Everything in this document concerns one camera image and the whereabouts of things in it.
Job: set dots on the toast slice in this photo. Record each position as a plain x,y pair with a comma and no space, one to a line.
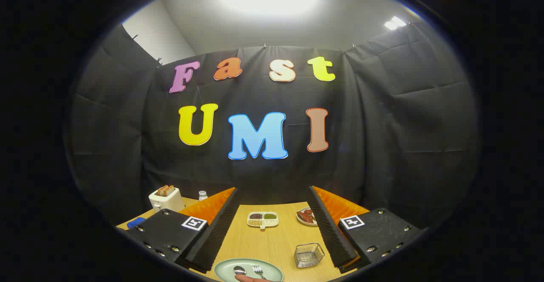
162,191
170,190

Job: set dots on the white labelled bottle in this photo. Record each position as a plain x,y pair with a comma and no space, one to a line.
202,195

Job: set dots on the cream toaster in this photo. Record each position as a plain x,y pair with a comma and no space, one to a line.
166,200

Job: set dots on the white plate of food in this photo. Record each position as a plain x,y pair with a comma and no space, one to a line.
306,216

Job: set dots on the blue cloth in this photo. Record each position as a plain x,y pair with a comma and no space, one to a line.
136,223

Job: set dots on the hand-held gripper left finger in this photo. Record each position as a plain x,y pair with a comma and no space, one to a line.
214,231

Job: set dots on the small ceiling light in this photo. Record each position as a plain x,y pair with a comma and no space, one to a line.
395,22

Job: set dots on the green plate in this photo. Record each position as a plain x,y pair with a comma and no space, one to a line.
227,269

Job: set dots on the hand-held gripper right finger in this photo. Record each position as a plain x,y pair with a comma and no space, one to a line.
329,231

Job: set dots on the white divided dish with beans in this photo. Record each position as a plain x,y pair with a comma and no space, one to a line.
262,220

